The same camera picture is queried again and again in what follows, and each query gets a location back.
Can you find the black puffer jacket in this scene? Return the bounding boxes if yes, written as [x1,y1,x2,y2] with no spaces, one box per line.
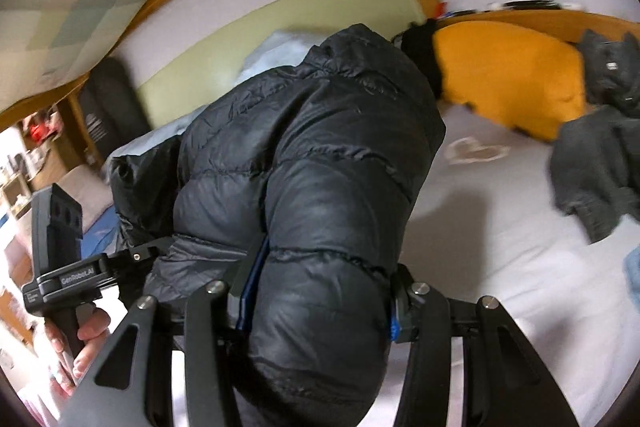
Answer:
[107,23,447,427]

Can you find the light blue cloth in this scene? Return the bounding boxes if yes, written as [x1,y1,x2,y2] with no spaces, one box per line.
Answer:
[624,244,640,308]

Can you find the black garment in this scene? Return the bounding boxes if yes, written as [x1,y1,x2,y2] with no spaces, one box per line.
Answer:
[392,19,446,100]

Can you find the light blue duvet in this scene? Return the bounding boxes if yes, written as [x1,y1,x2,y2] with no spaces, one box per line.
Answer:
[100,29,321,168]

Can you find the blue pillow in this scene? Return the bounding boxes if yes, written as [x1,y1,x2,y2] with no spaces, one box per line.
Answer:
[82,212,121,253]

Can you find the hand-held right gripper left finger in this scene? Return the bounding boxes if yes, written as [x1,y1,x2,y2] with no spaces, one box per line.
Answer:
[62,234,273,427]

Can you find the person's left hand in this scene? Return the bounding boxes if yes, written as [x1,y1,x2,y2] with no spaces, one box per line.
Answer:
[45,307,112,400]

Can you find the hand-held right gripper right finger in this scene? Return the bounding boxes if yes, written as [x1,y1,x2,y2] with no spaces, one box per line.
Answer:
[385,263,581,427]

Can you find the wooden shelf with items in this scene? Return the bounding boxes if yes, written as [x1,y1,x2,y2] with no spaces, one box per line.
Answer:
[0,104,91,218]

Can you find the pink pillow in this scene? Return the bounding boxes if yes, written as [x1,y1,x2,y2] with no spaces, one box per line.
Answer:
[60,164,118,233]

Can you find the black hanging garment bag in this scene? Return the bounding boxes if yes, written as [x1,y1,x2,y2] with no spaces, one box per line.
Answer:
[77,57,151,158]

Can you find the grey printed bed sheet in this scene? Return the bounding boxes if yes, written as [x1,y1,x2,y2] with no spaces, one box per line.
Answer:
[170,97,640,427]

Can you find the yellow cushion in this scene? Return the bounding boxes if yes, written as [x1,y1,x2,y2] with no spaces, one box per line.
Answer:
[432,21,587,142]

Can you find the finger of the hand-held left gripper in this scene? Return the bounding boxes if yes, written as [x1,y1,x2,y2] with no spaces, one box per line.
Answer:
[107,236,176,303]

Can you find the dark grey denim clothes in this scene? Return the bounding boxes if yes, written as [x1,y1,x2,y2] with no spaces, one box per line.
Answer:
[549,29,640,244]

